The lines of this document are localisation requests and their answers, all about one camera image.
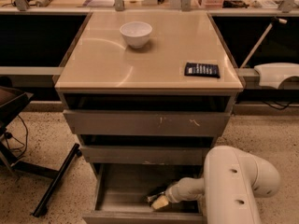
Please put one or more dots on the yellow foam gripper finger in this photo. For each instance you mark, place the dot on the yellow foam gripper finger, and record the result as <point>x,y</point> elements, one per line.
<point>160,202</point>

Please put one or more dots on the silver redbull can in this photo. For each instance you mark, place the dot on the silver redbull can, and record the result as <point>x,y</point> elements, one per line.
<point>152,198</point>

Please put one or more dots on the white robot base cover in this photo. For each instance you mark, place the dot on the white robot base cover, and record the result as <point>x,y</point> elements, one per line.
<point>274,74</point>

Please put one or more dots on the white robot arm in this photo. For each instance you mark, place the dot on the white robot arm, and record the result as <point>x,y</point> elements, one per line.
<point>232,181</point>

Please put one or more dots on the grey bottom drawer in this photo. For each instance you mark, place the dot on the grey bottom drawer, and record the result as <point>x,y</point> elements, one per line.
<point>122,191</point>

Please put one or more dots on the grey drawer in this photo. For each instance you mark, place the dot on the grey drawer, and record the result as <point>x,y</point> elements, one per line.
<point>122,191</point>
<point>147,115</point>
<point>157,150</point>

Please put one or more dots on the grey middle drawer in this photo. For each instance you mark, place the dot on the grey middle drawer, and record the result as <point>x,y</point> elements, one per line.
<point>157,150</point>

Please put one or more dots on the grey drawer cabinet with counter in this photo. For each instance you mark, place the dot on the grey drawer cabinet with counter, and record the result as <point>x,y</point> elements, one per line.
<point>102,63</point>

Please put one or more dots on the grey top drawer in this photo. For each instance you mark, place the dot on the grey top drawer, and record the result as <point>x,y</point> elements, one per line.
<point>147,115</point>

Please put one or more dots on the white ceramic bowl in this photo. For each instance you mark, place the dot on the white ceramic bowl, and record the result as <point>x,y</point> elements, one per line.
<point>136,34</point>

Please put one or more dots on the black stand with tray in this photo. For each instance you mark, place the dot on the black stand with tray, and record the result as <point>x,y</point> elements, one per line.
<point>12,103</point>

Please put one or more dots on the white stick with black tip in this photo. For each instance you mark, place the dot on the white stick with black tip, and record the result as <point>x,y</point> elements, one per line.
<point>274,20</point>

